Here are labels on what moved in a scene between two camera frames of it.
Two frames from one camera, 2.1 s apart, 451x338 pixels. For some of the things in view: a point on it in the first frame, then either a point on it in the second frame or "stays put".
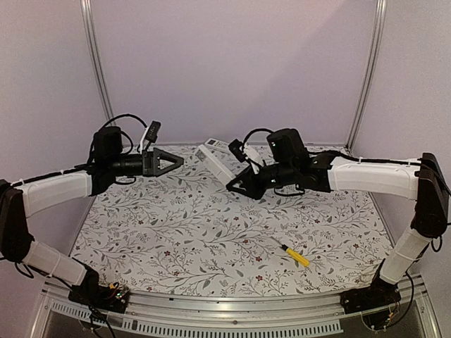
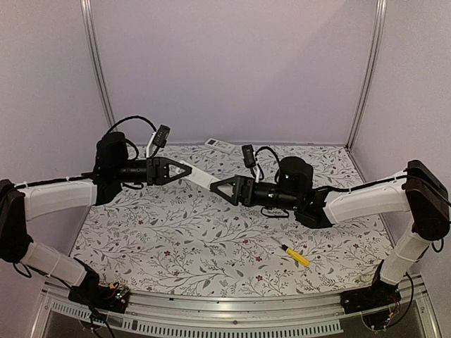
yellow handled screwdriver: x=294 y=255 stays put
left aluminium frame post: x=87 y=11 stays put
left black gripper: x=150 y=162 → x=155 y=173
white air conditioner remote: x=225 y=175 → x=199 y=177
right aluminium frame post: x=376 y=47 stays put
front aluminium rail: x=301 y=315 stays put
